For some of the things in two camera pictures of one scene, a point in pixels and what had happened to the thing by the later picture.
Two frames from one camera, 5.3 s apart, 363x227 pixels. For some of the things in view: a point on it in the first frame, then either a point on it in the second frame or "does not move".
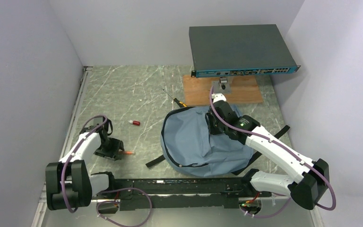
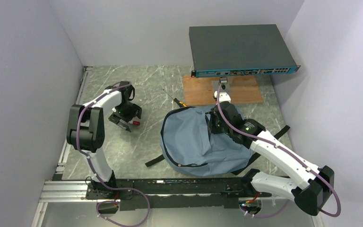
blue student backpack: (190, 146) does not move
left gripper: (116, 144) -> (135, 111)
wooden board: (244, 89) does not move
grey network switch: (230, 50) does not move
